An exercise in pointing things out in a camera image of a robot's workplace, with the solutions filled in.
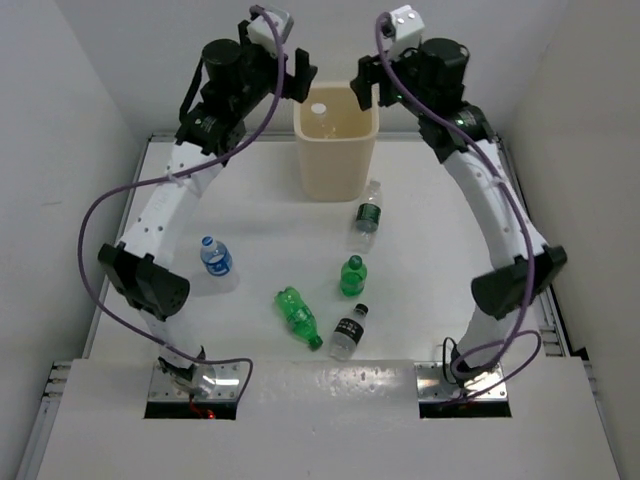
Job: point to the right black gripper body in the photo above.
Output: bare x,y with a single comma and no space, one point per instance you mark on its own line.
404,67

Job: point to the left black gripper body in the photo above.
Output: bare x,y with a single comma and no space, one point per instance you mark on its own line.
260,73

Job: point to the clear bottle yellow label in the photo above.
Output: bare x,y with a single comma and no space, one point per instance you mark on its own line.
326,122

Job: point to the green label clear bottle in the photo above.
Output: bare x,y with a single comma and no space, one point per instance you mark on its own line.
366,222

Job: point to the blue label water bottle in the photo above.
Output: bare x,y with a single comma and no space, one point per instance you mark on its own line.
215,257

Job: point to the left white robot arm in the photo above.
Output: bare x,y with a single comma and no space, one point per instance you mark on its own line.
138,266

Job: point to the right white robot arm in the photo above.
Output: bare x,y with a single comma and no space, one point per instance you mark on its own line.
523,262

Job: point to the cream plastic bin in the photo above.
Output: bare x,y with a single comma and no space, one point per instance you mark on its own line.
335,170

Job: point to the black label clear bottle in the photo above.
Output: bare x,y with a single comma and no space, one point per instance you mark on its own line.
348,333

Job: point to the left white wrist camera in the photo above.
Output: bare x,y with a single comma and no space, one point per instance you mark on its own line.
260,33

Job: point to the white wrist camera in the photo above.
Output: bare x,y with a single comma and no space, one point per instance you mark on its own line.
260,33
403,27

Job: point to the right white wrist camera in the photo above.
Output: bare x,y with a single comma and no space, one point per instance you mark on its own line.
403,27

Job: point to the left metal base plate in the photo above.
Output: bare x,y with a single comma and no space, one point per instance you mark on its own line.
211,383

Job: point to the metal base plate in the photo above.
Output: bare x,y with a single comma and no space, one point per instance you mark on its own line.
211,383
432,387

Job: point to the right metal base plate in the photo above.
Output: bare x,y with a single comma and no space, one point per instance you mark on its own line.
432,387

